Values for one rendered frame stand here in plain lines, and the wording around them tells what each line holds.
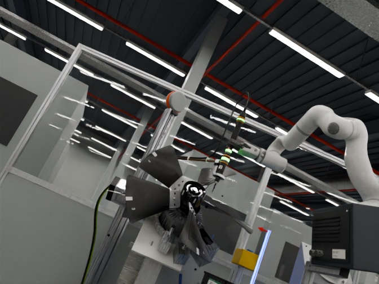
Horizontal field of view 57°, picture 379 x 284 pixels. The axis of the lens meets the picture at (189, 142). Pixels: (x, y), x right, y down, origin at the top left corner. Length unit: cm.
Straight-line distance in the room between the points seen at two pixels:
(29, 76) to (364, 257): 323
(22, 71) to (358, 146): 300
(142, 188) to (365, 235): 99
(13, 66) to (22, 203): 156
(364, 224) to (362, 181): 54
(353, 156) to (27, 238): 202
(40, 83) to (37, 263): 179
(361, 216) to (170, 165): 108
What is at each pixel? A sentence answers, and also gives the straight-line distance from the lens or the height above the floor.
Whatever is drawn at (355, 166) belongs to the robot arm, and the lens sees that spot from 169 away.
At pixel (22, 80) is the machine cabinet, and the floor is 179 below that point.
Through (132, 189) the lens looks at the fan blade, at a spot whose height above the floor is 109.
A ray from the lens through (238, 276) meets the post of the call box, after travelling 217.
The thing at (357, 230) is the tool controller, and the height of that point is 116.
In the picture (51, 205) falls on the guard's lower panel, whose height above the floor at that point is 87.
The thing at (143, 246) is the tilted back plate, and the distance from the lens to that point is 183.
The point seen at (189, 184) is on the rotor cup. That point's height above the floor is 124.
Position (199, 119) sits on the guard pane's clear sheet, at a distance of 271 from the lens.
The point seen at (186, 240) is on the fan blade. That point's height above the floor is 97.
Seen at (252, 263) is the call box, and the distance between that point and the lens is 212.
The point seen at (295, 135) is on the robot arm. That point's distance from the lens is 184.
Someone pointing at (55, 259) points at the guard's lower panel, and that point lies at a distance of 257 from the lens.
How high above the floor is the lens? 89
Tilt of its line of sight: 17 degrees up
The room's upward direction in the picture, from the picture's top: 24 degrees clockwise
